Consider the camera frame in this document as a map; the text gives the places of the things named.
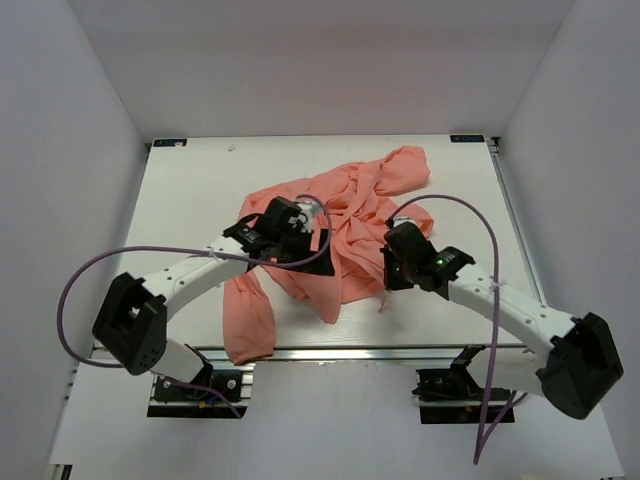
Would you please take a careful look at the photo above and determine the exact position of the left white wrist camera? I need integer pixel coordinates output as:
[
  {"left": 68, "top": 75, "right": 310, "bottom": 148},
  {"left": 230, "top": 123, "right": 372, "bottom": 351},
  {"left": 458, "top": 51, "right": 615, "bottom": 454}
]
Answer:
[{"left": 294, "top": 198, "right": 324, "bottom": 222}]

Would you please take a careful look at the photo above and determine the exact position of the right aluminium side rail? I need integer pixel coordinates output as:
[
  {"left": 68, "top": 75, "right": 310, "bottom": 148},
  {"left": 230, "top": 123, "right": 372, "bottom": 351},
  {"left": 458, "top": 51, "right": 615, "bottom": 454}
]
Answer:
[{"left": 486, "top": 137, "right": 547, "bottom": 303}]

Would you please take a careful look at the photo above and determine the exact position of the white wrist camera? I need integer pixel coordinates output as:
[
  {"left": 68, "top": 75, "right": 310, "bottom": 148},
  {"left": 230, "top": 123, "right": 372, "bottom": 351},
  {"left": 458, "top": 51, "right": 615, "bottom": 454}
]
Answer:
[
  {"left": 386, "top": 215, "right": 416, "bottom": 229},
  {"left": 294, "top": 198, "right": 324, "bottom": 222}
]

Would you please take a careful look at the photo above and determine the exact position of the front aluminium rail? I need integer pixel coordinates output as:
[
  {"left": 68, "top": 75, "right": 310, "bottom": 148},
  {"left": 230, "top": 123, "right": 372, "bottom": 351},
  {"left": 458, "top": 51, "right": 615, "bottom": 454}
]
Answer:
[{"left": 90, "top": 341, "right": 536, "bottom": 364}]

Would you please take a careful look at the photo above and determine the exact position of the salmon pink jacket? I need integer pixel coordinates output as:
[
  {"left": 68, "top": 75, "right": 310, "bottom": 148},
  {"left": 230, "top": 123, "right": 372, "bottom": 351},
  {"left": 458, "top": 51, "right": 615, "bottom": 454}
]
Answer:
[{"left": 223, "top": 146, "right": 431, "bottom": 365}]

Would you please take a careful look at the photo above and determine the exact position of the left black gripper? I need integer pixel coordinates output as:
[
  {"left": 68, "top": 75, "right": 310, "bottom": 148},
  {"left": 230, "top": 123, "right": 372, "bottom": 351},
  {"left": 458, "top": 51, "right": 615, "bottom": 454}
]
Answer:
[{"left": 273, "top": 225, "right": 333, "bottom": 275}]

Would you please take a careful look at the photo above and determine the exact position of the right blue table label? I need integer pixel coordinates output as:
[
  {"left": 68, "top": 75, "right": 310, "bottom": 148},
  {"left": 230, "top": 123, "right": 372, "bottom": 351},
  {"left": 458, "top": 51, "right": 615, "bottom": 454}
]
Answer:
[{"left": 449, "top": 134, "right": 486, "bottom": 143}]

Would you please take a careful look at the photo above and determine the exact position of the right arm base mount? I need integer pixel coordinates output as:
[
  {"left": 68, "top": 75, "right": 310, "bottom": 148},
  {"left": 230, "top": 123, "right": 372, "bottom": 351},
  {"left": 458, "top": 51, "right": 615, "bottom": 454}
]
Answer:
[{"left": 412, "top": 345, "right": 487, "bottom": 425}]

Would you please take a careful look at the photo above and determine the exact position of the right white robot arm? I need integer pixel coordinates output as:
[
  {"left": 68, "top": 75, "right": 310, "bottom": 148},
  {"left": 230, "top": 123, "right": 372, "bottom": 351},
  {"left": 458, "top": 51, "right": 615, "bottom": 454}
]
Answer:
[{"left": 382, "top": 217, "right": 624, "bottom": 420}]

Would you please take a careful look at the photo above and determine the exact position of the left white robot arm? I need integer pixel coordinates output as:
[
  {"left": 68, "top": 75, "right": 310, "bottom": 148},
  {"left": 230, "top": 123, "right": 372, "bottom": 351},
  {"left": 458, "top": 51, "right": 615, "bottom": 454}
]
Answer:
[{"left": 92, "top": 194, "right": 335, "bottom": 399}]

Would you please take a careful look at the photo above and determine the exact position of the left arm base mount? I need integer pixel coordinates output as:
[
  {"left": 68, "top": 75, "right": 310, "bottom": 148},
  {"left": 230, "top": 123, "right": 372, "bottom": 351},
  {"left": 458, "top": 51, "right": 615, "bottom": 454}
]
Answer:
[{"left": 147, "top": 350, "right": 255, "bottom": 420}]

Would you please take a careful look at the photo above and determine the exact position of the blue table label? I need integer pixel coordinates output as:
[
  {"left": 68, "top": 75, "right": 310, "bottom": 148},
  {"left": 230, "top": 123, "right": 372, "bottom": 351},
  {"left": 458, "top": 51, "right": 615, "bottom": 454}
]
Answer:
[
  {"left": 152, "top": 138, "right": 187, "bottom": 148},
  {"left": 449, "top": 134, "right": 486, "bottom": 143}
]

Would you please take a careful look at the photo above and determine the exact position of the front white panel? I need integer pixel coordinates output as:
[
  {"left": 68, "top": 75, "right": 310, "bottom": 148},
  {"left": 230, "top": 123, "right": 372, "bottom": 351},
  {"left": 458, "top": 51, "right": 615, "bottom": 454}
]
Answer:
[{"left": 51, "top": 362, "right": 622, "bottom": 479}]

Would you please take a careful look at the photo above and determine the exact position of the left blue table label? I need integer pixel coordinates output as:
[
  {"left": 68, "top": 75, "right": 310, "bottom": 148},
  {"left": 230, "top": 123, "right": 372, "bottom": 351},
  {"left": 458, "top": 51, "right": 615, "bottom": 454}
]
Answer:
[{"left": 152, "top": 138, "right": 187, "bottom": 148}]

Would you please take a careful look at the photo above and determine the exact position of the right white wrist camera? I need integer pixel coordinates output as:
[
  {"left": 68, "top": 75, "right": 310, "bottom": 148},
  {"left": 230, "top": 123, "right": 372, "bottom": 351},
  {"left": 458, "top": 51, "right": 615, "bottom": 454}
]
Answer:
[{"left": 386, "top": 215, "right": 416, "bottom": 229}]

